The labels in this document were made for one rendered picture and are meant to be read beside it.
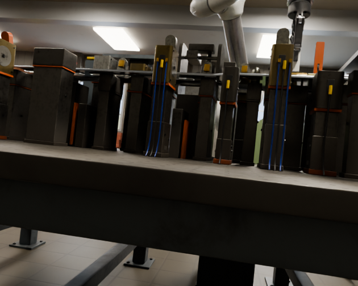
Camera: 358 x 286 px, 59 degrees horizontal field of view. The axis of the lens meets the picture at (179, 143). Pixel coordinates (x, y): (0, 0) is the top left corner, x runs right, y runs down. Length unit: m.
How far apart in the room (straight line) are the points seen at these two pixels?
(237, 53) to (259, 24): 3.41
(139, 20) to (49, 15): 1.59
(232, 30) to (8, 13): 5.20
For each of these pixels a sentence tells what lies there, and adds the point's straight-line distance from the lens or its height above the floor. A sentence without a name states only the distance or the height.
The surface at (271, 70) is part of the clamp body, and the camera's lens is 0.92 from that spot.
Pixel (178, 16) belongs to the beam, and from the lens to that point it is 5.34.
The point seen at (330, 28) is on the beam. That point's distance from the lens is 5.37.
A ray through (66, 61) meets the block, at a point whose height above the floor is 0.99.
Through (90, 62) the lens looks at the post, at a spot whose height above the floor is 1.13.
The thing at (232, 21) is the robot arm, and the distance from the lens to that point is 1.78.
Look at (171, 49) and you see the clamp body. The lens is 1.00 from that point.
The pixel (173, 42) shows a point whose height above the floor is 1.08.
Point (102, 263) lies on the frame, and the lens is 1.43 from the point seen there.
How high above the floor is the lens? 0.73
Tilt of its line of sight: 1 degrees up
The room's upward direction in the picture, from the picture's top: 6 degrees clockwise
